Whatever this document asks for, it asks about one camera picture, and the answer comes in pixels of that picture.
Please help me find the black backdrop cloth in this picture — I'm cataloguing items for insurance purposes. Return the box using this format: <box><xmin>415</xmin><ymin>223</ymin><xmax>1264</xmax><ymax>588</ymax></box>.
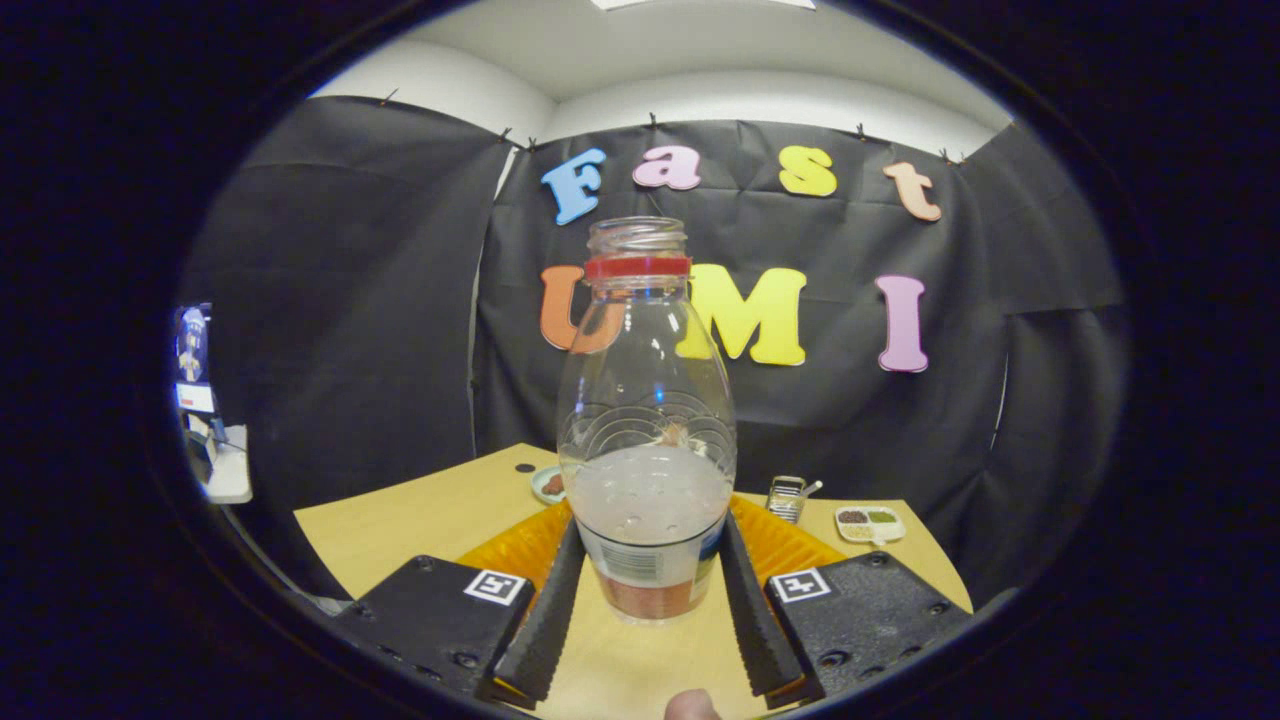
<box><xmin>185</xmin><ymin>95</ymin><xmax>1126</xmax><ymax>601</ymax></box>

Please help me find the metal utensil holder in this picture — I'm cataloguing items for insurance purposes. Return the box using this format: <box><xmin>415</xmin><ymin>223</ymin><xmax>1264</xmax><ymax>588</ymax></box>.
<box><xmin>766</xmin><ymin>476</ymin><xmax>809</xmax><ymax>525</ymax></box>

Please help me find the white divided dish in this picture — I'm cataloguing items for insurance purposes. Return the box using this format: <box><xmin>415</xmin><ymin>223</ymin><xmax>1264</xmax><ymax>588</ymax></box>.
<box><xmin>835</xmin><ymin>505</ymin><xmax>906</xmax><ymax>547</ymax></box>

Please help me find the white and blue equipment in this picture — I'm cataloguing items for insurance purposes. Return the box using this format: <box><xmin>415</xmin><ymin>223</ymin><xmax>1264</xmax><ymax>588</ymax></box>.
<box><xmin>175</xmin><ymin>303</ymin><xmax>253</xmax><ymax>504</ymax></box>

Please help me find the clear plastic juice bottle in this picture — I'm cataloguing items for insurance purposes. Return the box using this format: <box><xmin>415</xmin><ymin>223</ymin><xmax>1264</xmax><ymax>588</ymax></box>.
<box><xmin>556</xmin><ymin>217</ymin><xmax>738</xmax><ymax>623</ymax></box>

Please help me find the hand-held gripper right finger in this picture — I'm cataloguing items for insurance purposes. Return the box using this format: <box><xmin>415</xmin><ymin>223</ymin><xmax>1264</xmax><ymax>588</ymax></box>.
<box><xmin>718</xmin><ymin>495</ymin><xmax>973</xmax><ymax>709</ymax></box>

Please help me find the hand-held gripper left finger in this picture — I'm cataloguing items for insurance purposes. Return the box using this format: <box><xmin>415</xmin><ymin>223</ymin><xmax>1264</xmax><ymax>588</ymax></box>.
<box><xmin>335</xmin><ymin>497</ymin><xmax>586</xmax><ymax>711</ymax></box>

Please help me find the wooden table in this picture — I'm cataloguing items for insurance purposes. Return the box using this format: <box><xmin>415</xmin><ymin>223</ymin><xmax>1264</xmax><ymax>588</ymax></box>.
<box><xmin>293</xmin><ymin>443</ymin><xmax>973</xmax><ymax>720</ymax></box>

